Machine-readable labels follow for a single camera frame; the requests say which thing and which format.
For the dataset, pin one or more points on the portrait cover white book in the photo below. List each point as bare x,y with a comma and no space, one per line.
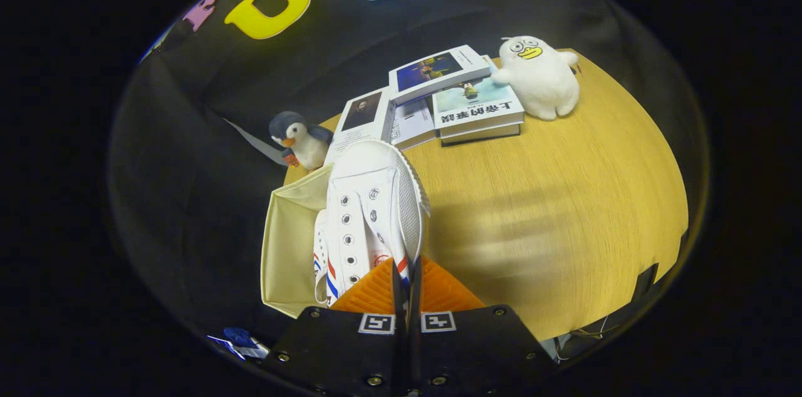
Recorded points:
363,115

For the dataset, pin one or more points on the white text cover book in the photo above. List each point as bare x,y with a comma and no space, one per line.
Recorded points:
410,124

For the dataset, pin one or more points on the white duck plush toy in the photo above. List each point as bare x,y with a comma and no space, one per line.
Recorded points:
542,84

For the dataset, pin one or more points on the grey penguin plush toy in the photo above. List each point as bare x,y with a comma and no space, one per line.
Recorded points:
307,143

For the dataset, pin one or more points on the beige fabric storage box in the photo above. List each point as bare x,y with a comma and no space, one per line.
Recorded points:
288,247

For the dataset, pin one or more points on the black backdrop cloth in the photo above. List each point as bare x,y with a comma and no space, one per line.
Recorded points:
188,134

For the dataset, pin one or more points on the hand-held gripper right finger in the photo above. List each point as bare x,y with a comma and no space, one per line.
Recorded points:
417,303

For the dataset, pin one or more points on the thick white book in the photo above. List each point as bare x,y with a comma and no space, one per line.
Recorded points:
482,136

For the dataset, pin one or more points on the blue picture cover book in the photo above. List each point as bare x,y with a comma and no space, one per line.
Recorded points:
432,71

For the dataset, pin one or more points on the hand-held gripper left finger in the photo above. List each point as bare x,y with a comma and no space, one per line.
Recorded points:
397,300

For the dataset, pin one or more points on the teal cover book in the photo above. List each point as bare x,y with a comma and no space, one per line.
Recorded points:
476,106

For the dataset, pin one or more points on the white canvas shoe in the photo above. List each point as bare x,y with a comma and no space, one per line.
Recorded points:
321,247
376,184

